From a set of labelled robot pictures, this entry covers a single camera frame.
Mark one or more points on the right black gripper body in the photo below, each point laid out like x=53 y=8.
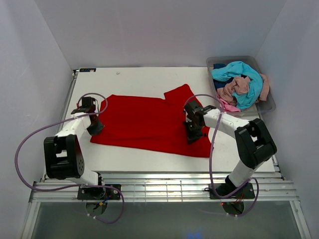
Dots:
x=194 y=132

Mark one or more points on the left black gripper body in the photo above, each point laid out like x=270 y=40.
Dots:
x=95 y=127

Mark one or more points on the red t shirt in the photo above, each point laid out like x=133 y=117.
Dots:
x=150 y=123

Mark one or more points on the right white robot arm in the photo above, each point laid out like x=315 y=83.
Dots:
x=254 y=143

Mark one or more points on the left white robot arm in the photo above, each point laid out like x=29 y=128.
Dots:
x=62 y=152

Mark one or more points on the pink t shirt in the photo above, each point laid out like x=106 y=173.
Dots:
x=228 y=107

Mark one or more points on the dark blue t shirt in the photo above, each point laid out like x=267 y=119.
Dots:
x=220 y=84

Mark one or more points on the beige t shirt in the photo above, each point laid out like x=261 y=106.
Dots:
x=236 y=92

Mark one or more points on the blue label sticker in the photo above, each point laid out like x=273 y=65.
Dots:
x=87 y=70

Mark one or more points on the turquoise t shirt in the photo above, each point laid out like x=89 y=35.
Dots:
x=238 y=68

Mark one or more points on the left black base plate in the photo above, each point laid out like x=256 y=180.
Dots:
x=109 y=193

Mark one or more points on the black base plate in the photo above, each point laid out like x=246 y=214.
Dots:
x=109 y=193
x=223 y=189

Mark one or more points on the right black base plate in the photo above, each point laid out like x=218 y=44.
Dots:
x=223 y=189

